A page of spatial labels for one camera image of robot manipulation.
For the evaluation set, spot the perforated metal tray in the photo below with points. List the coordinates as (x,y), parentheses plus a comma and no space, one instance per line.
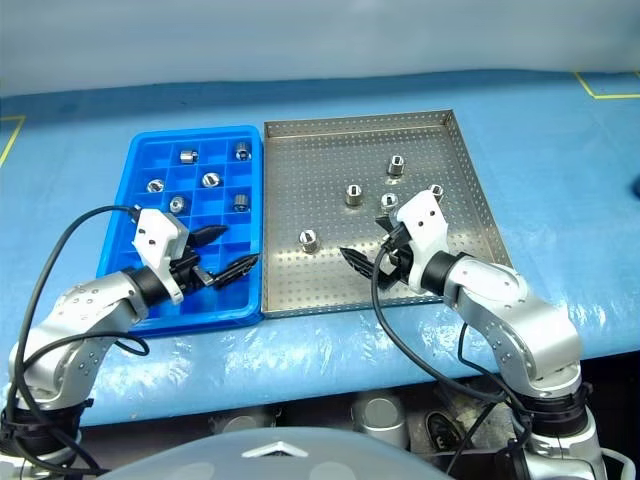
(325,165)

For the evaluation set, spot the blue plastic table cover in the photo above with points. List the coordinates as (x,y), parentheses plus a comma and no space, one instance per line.
(320,360)

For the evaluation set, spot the grey rounded dome shape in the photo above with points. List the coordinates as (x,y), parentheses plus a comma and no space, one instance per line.
(200,460)

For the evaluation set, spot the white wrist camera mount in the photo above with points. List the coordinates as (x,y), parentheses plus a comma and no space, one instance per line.
(425,225)
(155,235)

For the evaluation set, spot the metal nut right edge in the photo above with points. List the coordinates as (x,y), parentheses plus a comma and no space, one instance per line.
(436,189)

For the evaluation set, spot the metal nut upper right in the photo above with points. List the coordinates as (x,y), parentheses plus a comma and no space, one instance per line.
(396,165)

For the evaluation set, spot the metal nut centre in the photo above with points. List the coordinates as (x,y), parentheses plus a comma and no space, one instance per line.
(353,194)

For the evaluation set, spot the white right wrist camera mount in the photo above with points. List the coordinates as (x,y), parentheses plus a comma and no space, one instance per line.
(425,225)

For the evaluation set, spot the small silver cylinder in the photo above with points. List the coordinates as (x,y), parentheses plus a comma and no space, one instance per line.
(245,424)

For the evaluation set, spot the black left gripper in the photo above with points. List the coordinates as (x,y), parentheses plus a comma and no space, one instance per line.
(182,267)

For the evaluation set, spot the black round object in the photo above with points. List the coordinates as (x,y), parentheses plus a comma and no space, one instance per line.
(440,430)

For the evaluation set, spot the blue compartment tray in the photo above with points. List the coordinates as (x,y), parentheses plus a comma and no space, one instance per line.
(150,165)

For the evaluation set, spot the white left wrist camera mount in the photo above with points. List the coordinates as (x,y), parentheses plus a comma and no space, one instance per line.
(155,235)

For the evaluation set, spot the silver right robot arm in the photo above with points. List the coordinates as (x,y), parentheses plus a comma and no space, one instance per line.
(525,325)

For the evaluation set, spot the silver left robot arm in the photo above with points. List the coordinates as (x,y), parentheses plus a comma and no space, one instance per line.
(75,320)

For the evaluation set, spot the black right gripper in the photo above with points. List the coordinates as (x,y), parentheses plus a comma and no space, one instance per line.
(398,260)

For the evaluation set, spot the large silver cylinder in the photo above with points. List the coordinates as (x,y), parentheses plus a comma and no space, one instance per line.
(380,417)

